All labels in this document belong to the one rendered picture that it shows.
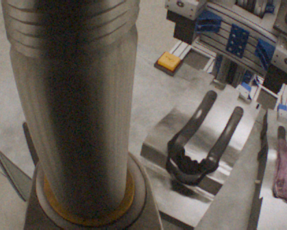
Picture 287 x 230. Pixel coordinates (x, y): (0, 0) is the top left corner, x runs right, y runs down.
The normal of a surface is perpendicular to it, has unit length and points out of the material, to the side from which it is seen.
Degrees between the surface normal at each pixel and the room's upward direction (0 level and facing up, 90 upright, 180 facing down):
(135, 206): 0
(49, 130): 90
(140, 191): 0
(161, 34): 0
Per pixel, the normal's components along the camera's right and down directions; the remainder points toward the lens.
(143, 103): 0.07, -0.57
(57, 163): -0.27, 0.78
